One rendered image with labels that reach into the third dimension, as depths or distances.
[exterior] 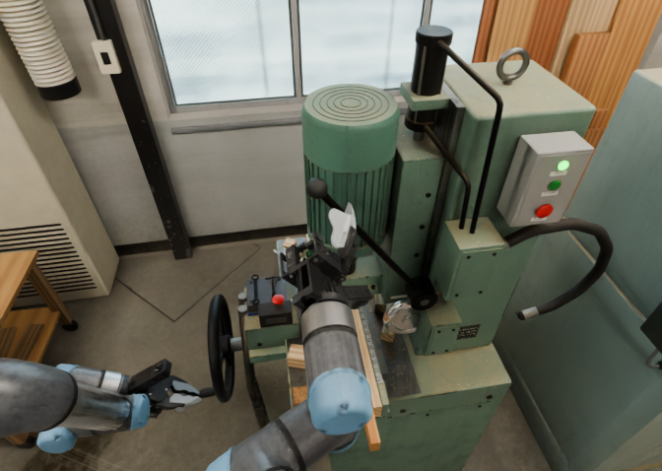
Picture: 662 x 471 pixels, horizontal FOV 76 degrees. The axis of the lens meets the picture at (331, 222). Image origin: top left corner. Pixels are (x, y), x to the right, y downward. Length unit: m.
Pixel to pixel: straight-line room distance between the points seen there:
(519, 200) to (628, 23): 1.81
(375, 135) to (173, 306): 1.91
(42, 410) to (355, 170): 0.61
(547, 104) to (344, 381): 0.56
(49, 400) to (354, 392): 0.48
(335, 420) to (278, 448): 0.10
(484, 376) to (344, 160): 0.75
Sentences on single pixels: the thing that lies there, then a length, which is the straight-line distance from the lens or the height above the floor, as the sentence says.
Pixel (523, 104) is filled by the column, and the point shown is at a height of 1.52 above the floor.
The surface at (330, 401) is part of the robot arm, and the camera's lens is 0.52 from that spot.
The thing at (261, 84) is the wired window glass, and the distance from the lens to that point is 2.20.
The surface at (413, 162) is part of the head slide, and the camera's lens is 0.79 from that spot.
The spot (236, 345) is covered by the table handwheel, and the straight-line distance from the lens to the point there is 1.23.
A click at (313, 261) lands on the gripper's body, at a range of 0.63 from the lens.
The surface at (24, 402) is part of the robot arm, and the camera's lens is 0.79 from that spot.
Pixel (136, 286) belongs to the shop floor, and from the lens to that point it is 2.63.
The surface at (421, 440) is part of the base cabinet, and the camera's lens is 1.46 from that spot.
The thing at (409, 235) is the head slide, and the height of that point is 1.23.
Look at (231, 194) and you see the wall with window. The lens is 2.44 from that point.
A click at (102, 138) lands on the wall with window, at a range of 2.34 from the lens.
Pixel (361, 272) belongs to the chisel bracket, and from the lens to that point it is 1.04.
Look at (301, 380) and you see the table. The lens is 1.07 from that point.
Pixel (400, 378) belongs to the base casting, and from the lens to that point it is 1.20.
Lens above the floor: 1.84
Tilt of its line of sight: 42 degrees down
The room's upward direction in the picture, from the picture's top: straight up
